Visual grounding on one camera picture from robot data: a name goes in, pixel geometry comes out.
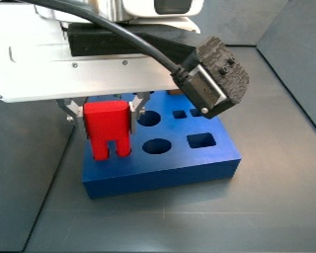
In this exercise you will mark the blue fixture block with holes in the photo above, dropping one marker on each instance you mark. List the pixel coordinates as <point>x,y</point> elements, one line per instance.
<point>180,148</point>

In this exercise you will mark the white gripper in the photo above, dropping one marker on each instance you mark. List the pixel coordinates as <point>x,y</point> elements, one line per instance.
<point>41,70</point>

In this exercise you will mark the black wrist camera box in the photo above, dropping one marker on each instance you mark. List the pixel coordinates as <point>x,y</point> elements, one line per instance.
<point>212,78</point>

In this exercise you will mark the brown tall peg block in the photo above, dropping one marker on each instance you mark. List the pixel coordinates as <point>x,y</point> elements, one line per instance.
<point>176,92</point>

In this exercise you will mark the red two-pronged object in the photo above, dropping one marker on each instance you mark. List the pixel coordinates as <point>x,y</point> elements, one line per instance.
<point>107,122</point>

